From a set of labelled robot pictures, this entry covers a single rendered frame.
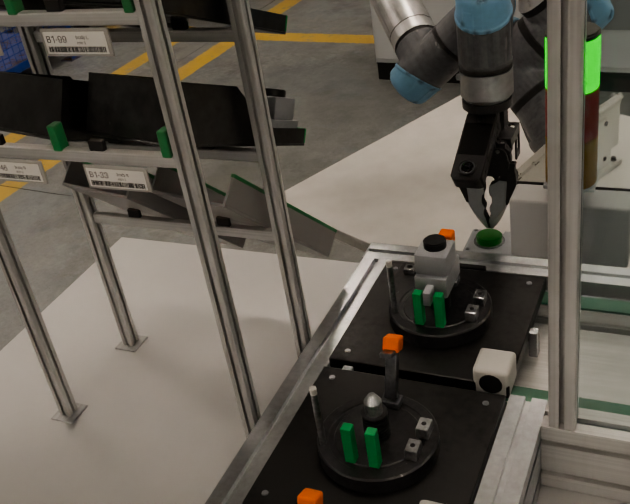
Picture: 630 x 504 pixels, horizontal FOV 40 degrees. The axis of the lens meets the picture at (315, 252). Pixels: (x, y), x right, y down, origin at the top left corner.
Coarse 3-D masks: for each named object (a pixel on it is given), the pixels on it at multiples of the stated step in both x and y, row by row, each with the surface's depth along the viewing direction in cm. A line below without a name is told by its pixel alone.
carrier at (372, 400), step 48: (336, 384) 110; (384, 384) 109; (432, 384) 107; (288, 432) 104; (336, 432) 100; (384, 432) 97; (432, 432) 98; (480, 432) 99; (288, 480) 97; (336, 480) 96; (384, 480) 93; (432, 480) 94; (480, 480) 95
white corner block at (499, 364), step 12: (480, 360) 107; (492, 360) 106; (504, 360) 106; (480, 372) 105; (492, 372) 105; (504, 372) 104; (516, 372) 108; (480, 384) 106; (492, 384) 106; (504, 384) 105
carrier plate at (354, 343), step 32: (384, 288) 126; (512, 288) 122; (544, 288) 122; (352, 320) 121; (384, 320) 120; (512, 320) 116; (352, 352) 115; (416, 352) 113; (448, 352) 112; (448, 384) 109
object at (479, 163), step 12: (468, 120) 124; (480, 120) 123; (492, 120) 123; (468, 132) 123; (480, 132) 122; (492, 132) 122; (468, 144) 122; (480, 144) 122; (492, 144) 122; (456, 156) 122; (468, 156) 121; (480, 156) 121; (456, 168) 121; (468, 168) 120; (480, 168) 120; (456, 180) 121; (468, 180) 120; (480, 180) 120
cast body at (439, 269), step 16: (432, 240) 112; (448, 240) 113; (416, 256) 112; (432, 256) 111; (448, 256) 111; (416, 272) 113; (432, 272) 112; (448, 272) 112; (416, 288) 114; (432, 288) 112; (448, 288) 112
